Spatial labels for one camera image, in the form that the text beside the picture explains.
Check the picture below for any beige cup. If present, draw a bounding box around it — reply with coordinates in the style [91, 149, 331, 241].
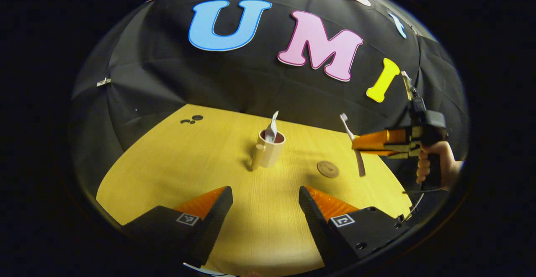
[250, 129, 286, 171]

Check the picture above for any white toothpaste tube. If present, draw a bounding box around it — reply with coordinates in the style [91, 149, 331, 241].
[265, 110, 279, 143]

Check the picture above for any wooden desktop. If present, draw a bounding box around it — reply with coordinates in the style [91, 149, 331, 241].
[96, 104, 413, 277]

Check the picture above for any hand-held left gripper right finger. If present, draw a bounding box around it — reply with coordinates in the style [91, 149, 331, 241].
[298, 186, 410, 268]

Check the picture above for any black backdrop cloth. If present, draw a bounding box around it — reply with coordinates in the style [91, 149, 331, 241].
[69, 0, 469, 210]

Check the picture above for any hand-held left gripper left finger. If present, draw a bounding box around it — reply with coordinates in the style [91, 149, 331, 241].
[123, 186, 234, 268]

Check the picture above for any round cork coaster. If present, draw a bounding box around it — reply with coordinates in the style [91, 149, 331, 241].
[317, 161, 340, 179]

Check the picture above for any pale pink toothbrush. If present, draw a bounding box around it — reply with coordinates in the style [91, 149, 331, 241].
[340, 113, 366, 177]

